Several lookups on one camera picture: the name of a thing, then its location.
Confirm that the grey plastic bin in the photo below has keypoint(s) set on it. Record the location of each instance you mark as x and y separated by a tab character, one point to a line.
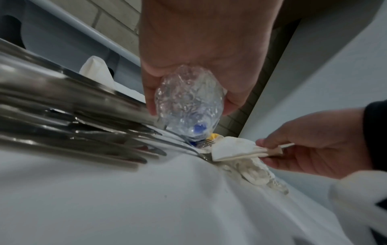
48	31

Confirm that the white paper napkin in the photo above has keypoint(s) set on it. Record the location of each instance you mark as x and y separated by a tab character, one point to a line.
238	148

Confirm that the clear plastic bottle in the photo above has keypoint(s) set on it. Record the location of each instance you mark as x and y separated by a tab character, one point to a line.
189	102

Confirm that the white blurred cloth bundle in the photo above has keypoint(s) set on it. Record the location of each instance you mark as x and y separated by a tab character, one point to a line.
359	198

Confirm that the person's left hand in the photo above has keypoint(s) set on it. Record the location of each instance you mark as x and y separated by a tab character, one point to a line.
199	36

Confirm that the person's right hand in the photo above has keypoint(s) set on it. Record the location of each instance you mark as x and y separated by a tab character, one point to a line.
326	146

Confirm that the white tablecloth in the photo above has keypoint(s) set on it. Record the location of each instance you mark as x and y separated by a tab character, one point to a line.
121	203

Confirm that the white metal pipe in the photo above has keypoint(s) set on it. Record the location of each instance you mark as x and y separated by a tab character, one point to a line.
90	31

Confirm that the small yellow object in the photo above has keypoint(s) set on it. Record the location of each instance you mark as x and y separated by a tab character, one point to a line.
214	136

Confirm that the white cloth napkin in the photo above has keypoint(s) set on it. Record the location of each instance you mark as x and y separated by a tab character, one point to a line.
96	71

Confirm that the crumpled clear plastic wrapper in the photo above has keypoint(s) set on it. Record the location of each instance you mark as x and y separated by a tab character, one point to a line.
257	174

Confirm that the pile of steel knives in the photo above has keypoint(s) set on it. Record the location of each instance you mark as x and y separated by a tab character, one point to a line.
72	129

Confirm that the steel fork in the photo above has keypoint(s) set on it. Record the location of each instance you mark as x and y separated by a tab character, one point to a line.
193	148

